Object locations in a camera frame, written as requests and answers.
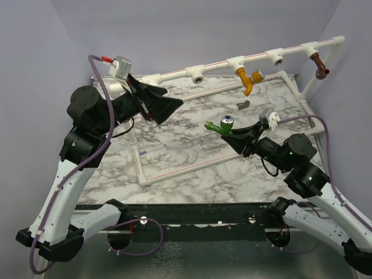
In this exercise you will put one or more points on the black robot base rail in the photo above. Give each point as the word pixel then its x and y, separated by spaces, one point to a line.
pixel 200 222

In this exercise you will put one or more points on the yellow plastic faucet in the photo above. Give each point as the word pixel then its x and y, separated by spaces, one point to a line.
pixel 249 81

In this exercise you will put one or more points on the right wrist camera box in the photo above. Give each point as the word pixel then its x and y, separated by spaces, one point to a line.
pixel 270 118

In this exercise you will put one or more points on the brown plastic faucet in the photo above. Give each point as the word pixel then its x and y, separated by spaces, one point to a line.
pixel 322 71

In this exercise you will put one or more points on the aluminium table edge frame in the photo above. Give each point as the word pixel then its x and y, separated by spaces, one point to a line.
pixel 94 81

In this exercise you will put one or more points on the small grey metal piece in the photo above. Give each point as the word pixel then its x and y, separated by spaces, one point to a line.
pixel 243 105

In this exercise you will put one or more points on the green plastic faucet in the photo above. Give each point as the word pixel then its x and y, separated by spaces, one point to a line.
pixel 225 126

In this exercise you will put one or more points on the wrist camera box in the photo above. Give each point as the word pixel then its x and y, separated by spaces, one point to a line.
pixel 120 68
pixel 270 118

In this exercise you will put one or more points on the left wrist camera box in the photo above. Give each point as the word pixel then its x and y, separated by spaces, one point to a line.
pixel 120 68

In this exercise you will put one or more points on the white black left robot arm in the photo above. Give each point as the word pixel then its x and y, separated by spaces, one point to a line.
pixel 55 235

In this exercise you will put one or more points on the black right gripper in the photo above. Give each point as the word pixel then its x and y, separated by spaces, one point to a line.
pixel 242 137

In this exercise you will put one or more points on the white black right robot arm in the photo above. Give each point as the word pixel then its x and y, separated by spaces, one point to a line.
pixel 349 233

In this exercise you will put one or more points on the white PVC pipe frame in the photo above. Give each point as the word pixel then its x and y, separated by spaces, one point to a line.
pixel 195 156

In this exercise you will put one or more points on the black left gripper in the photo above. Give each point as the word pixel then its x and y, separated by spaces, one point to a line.
pixel 160 107

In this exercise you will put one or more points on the purple capped white pen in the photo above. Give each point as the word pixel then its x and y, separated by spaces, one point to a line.
pixel 151 150

